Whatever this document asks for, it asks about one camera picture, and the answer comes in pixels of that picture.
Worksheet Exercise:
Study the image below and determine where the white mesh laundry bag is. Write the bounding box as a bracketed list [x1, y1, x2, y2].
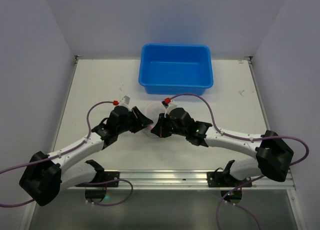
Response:
[143, 101, 166, 138]

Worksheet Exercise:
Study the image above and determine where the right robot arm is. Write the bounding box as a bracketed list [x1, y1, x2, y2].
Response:
[150, 108, 294, 182]

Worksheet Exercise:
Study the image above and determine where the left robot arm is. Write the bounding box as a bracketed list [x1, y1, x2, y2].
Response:
[19, 106, 153, 206]

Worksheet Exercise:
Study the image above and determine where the blue plastic tub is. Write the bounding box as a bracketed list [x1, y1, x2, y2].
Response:
[138, 44, 214, 95]

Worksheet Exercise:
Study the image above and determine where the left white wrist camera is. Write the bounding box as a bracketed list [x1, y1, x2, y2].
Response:
[112, 96, 130, 109]

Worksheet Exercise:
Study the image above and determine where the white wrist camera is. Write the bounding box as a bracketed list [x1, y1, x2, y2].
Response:
[161, 98, 177, 115]
[112, 96, 130, 109]

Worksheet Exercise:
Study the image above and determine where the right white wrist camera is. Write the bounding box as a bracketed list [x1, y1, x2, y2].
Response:
[161, 98, 177, 115]

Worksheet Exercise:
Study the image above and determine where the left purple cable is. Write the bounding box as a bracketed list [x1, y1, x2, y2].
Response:
[0, 101, 134, 208]

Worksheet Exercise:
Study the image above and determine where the aluminium mounting rail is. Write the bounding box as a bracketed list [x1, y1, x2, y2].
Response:
[67, 168, 296, 190]

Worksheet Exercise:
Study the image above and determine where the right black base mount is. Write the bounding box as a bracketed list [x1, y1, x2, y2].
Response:
[206, 167, 243, 203]

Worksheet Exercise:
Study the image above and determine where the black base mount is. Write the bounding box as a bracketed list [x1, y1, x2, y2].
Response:
[206, 167, 243, 203]
[81, 171, 120, 203]

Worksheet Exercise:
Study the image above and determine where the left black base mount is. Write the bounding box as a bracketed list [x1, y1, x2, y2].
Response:
[81, 171, 120, 203]

